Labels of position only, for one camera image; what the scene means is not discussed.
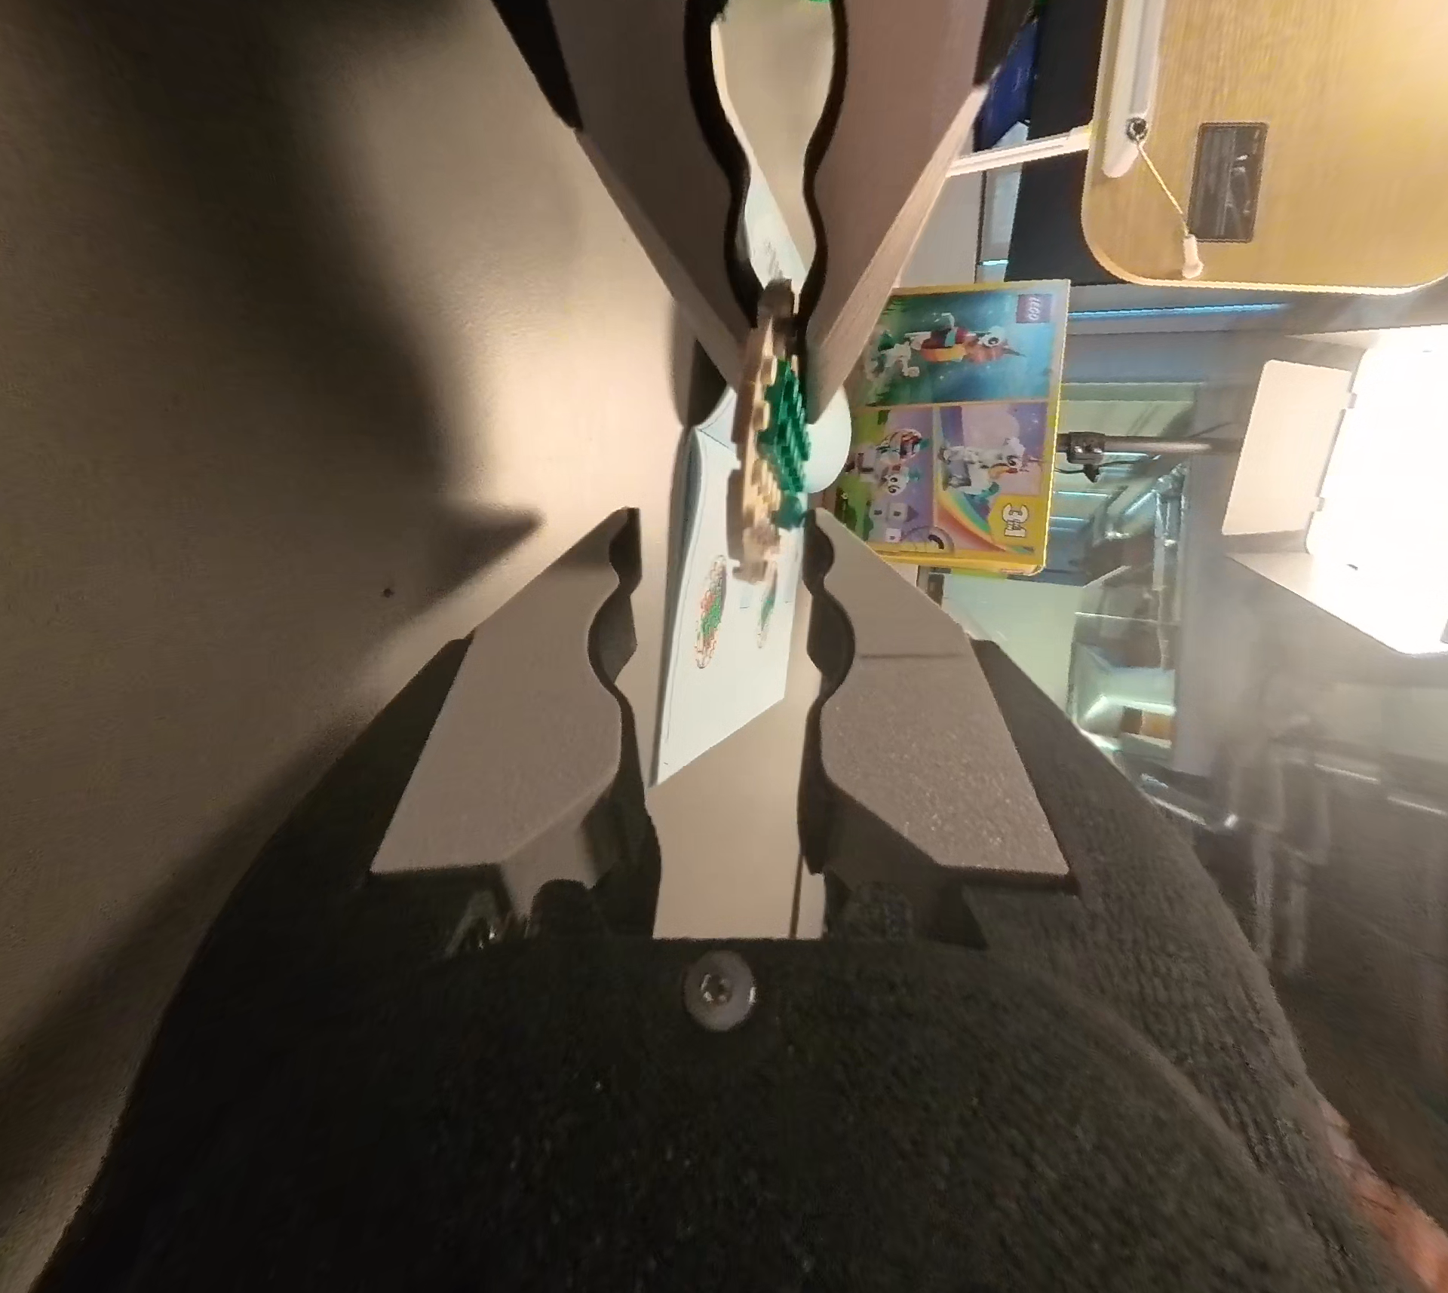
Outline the yellow lego box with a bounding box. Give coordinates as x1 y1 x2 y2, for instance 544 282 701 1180
828 279 1074 581

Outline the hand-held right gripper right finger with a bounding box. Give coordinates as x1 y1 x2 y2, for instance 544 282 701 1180
797 511 1076 892

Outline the white lego instruction booklet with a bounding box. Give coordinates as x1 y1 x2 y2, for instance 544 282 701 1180
651 185 852 788

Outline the black label plate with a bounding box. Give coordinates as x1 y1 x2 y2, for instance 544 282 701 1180
1193 122 1271 245

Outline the glass display case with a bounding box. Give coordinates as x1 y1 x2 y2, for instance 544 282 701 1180
1065 525 1183 755

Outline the wooden board with white frame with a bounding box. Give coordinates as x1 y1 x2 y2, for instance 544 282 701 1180
943 0 1448 296

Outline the blue box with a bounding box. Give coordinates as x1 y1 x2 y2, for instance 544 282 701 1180
986 16 1048 149

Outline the cord with white toggle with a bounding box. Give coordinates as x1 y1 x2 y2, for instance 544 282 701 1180
1129 117 1202 279

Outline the black clamp on metal rod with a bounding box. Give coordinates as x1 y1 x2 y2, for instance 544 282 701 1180
1058 429 1217 484

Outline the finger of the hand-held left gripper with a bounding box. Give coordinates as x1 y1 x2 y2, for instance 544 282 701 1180
791 0 1066 409
495 0 765 382

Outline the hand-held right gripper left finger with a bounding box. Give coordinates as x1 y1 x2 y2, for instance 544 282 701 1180
367 508 663 904

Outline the white panel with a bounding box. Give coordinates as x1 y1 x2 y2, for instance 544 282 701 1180
1219 326 1448 656

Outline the tan and green lego assembly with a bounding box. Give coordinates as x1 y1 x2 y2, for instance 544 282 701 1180
727 279 818 585

